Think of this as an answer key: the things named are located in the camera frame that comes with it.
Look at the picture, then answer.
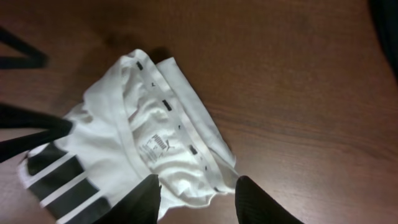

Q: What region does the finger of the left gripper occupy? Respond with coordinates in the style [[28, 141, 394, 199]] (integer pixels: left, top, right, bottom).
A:
[[1, 27, 49, 69], [1, 103, 73, 162]]

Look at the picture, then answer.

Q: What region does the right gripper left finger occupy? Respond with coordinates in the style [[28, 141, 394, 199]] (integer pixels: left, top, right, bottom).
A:
[[95, 174, 162, 224]]

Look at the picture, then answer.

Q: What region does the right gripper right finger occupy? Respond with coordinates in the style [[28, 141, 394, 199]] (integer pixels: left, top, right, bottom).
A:
[[235, 175, 303, 224]]

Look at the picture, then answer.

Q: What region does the white polo shirt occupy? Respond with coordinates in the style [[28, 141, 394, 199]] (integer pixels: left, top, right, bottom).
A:
[[18, 49, 238, 223]]

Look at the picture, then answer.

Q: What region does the black garment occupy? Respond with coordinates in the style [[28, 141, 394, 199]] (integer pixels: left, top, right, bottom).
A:
[[368, 0, 397, 78]]

